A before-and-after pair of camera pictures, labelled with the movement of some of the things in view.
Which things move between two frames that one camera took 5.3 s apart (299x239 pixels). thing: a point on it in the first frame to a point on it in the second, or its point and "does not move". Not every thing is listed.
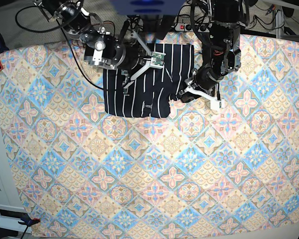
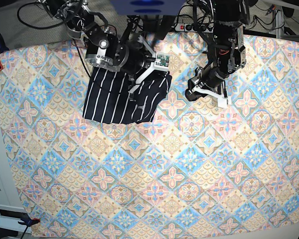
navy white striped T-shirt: [149, 95] to [108, 100]
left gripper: [104, 50] does not move
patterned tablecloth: [204, 173] does not move
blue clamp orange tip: [28, 221] does not move
